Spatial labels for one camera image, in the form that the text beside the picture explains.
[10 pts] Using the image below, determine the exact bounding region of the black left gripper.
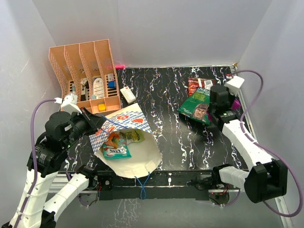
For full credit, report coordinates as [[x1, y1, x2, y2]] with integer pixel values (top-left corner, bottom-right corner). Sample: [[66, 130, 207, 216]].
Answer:
[[63, 105, 106, 148]]

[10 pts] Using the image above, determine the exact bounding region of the orange snack packet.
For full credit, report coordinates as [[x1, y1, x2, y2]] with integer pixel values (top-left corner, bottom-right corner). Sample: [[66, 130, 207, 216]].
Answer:
[[104, 132, 125, 149]]

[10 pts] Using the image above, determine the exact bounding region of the teal foxs candy bag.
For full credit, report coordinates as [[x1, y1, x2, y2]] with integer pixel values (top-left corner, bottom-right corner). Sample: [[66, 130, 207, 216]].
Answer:
[[102, 145, 132, 159]]

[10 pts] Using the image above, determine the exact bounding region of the blue checkered paper bag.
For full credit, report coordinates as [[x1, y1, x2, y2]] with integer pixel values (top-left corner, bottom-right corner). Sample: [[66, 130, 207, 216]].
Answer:
[[89, 103, 162, 179]]

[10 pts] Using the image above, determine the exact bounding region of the green snack bag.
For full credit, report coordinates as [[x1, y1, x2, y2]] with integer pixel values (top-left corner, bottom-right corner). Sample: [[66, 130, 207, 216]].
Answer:
[[178, 87, 211, 125]]

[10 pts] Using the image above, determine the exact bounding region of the red doritos bag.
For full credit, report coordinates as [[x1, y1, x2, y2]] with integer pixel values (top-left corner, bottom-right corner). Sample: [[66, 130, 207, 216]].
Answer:
[[188, 77, 216, 96]]

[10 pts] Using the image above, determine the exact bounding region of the purple snack bag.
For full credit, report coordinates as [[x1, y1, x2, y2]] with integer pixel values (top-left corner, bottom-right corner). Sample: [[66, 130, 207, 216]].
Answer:
[[207, 99, 241, 121]]

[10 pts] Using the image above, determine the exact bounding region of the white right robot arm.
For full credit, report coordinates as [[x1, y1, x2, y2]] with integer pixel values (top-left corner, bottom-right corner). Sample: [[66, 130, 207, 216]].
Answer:
[[208, 84, 288, 203]]

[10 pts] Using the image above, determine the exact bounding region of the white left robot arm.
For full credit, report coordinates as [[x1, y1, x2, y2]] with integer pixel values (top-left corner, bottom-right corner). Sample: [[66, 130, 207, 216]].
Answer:
[[3, 108, 106, 228]]

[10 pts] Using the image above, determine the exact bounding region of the yellow object in organizer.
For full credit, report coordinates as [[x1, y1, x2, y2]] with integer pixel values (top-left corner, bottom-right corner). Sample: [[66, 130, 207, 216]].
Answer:
[[98, 103, 106, 112]]

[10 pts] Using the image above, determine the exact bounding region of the white label bottle in organizer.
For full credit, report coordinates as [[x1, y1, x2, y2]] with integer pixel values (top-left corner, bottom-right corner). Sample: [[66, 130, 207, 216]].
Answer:
[[93, 77, 104, 99]]

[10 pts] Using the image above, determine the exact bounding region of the yellow green snack packet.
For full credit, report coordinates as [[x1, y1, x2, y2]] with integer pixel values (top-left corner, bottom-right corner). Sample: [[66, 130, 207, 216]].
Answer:
[[124, 130, 145, 145]]

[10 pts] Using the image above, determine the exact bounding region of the blue item in organizer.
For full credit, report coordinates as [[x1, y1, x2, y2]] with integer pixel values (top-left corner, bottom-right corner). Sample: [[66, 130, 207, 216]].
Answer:
[[108, 81, 116, 89]]

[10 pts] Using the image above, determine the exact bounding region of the small white red box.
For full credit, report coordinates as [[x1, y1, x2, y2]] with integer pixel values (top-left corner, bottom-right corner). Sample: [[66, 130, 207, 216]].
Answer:
[[120, 86, 136, 105]]

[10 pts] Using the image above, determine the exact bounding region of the white tube in organizer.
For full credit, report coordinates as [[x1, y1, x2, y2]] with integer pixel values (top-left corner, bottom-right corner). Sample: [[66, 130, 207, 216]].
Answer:
[[72, 84, 76, 94]]

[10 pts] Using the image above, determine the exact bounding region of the orange plastic file organizer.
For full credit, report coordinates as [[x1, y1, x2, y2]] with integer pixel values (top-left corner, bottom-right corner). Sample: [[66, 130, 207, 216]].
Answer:
[[48, 39, 122, 115]]

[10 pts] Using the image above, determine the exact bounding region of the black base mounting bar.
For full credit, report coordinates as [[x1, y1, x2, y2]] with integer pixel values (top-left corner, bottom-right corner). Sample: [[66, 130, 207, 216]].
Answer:
[[97, 170, 227, 200]]

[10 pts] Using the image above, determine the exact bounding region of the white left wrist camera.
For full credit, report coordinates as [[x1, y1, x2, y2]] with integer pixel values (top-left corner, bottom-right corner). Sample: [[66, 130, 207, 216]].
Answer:
[[55, 93, 82, 114]]

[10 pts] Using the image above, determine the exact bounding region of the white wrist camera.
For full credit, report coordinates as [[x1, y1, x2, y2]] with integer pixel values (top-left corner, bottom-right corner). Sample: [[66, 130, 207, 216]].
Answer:
[[55, 93, 82, 114], [224, 76, 245, 96]]

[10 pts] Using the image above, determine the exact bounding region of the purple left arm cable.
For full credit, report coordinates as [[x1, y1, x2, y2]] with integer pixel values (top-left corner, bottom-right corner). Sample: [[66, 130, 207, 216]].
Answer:
[[14, 98, 57, 228]]

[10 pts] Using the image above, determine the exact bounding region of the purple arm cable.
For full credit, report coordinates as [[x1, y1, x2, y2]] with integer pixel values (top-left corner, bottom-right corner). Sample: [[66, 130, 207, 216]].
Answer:
[[14, 98, 57, 228], [228, 70, 301, 218]]

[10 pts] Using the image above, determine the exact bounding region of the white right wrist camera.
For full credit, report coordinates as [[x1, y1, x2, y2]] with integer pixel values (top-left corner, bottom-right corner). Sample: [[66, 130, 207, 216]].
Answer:
[[224, 76, 245, 96]]

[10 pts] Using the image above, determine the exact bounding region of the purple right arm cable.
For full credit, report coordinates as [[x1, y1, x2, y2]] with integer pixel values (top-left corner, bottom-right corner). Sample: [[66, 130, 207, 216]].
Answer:
[[228, 70, 301, 218]]

